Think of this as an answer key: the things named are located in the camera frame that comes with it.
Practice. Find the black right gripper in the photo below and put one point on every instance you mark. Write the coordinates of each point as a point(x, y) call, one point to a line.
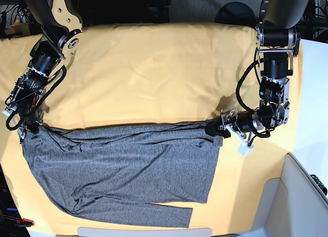
point(24, 125)

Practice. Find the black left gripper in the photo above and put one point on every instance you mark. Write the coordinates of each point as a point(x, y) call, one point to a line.
point(229, 123)

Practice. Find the black remote control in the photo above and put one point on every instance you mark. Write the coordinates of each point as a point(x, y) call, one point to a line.
point(320, 186)

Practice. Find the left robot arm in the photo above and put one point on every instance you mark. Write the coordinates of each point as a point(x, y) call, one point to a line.
point(278, 44)

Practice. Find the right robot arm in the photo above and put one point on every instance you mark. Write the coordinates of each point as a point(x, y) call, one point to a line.
point(62, 30)

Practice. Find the white storage bin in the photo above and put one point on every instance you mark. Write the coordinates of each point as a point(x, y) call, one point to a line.
point(291, 205)

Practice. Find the black round chair base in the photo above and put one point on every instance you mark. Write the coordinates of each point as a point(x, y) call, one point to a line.
point(236, 13)

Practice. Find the grey long-sleeve T-shirt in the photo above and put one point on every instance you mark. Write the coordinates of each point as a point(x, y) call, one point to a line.
point(126, 174)

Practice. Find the red black clamp left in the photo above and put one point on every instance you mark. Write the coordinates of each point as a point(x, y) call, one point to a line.
point(24, 223)

